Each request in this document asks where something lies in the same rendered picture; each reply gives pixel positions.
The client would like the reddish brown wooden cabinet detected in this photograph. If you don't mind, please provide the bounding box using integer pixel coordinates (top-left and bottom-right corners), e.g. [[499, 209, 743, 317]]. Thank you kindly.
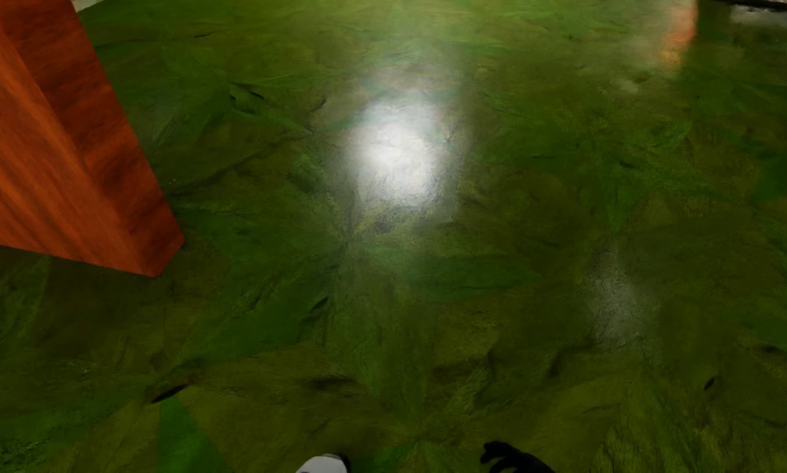
[[0, 0, 185, 278]]

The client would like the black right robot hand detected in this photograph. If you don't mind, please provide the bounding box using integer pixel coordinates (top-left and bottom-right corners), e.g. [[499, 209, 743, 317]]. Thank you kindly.
[[480, 441, 556, 473]]

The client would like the white robot leg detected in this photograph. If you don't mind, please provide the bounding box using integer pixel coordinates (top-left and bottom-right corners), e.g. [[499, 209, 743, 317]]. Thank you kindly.
[[295, 453, 351, 473]]

